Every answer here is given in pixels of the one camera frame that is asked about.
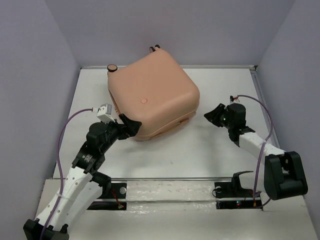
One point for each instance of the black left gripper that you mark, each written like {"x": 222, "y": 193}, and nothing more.
{"x": 129, "y": 129}

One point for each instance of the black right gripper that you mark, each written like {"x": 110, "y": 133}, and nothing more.
{"x": 212, "y": 115}

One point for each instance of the pink hard-shell suitcase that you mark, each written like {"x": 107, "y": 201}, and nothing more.
{"x": 154, "y": 90}

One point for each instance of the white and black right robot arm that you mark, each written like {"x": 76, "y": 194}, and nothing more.
{"x": 279, "y": 174}

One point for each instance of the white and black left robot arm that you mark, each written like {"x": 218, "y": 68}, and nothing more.
{"x": 83, "y": 183}

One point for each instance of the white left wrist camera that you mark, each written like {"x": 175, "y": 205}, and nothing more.
{"x": 104, "y": 113}

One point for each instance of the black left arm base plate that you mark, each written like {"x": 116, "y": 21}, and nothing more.
{"x": 112, "y": 199}

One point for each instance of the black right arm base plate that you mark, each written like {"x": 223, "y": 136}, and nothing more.
{"x": 229, "y": 199}

